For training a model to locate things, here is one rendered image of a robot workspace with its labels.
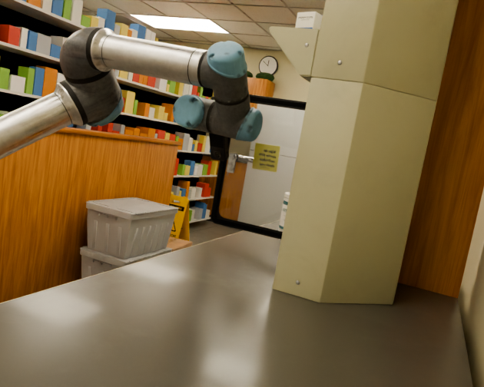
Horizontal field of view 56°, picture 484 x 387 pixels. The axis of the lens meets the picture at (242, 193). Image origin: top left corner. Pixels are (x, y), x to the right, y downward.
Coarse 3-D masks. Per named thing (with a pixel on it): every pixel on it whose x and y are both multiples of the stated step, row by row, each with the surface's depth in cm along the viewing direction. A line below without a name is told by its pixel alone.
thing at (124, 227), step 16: (96, 208) 312; (112, 208) 309; (128, 208) 319; (144, 208) 329; (160, 208) 340; (176, 208) 350; (96, 224) 315; (112, 224) 310; (128, 224) 304; (144, 224) 319; (160, 224) 338; (96, 240) 317; (112, 240) 311; (128, 240) 307; (144, 240) 326; (160, 240) 346; (128, 256) 313
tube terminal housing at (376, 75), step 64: (384, 0) 91; (448, 0) 97; (320, 64) 96; (384, 64) 94; (320, 128) 97; (384, 128) 97; (320, 192) 97; (384, 192) 100; (320, 256) 98; (384, 256) 103
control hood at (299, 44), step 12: (276, 36) 100; (288, 36) 98; (300, 36) 97; (312, 36) 96; (288, 48) 99; (300, 48) 98; (312, 48) 97; (300, 60) 98; (312, 60) 97; (300, 72) 98
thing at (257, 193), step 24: (264, 96) 133; (264, 120) 133; (288, 120) 130; (240, 144) 136; (264, 144) 133; (288, 144) 131; (240, 168) 136; (264, 168) 134; (288, 168) 131; (240, 192) 137; (264, 192) 134; (288, 192) 132; (240, 216) 137; (264, 216) 134
